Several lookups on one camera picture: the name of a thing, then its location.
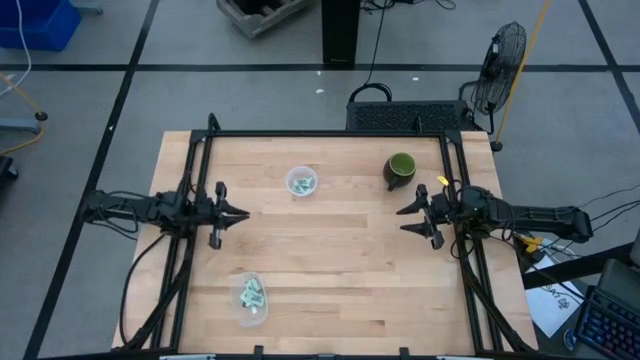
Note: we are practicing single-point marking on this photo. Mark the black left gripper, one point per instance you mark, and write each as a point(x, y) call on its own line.
point(210, 215)

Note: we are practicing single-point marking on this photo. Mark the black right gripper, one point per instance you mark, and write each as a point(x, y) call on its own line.
point(445, 212)

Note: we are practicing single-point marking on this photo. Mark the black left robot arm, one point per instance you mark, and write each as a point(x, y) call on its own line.
point(130, 207)

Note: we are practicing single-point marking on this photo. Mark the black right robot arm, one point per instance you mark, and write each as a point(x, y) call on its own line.
point(540, 220)

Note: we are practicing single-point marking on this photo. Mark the dark green ceramic mug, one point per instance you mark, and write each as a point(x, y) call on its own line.
point(400, 165)

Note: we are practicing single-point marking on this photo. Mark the clear round plastic cup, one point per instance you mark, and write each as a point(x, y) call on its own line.
point(290, 175)

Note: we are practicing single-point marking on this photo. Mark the clear oval plastic container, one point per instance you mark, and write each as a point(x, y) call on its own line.
point(239, 311)

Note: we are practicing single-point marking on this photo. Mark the black perforated computer case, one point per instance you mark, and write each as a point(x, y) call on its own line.
point(405, 116)

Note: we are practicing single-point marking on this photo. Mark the yellow power plug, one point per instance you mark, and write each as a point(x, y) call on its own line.
point(531, 244)

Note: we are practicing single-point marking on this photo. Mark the white printed paper sheet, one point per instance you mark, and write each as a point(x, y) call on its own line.
point(552, 307)

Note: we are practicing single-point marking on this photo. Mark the black metal bar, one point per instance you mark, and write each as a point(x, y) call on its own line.
point(575, 267)

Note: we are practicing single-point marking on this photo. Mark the black floor fan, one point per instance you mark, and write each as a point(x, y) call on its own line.
point(500, 65)

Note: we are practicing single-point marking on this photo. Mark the black upright tower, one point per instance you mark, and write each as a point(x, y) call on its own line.
point(340, 30)

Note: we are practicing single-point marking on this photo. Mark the black laptop case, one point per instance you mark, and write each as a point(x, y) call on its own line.
point(622, 282)

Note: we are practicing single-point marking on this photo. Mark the backlit computer keyboard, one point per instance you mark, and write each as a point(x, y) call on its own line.
point(607, 325)

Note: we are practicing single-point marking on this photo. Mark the black caster foot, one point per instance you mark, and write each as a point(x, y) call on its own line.
point(6, 169)

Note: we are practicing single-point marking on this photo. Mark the grey metal stand foot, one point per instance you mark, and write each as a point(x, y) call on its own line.
point(20, 124)

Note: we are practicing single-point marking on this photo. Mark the blue plastic bin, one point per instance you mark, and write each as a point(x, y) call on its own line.
point(40, 25)

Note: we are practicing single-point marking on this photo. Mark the black aluminium table frame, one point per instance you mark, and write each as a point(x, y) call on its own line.
point(325, 133)

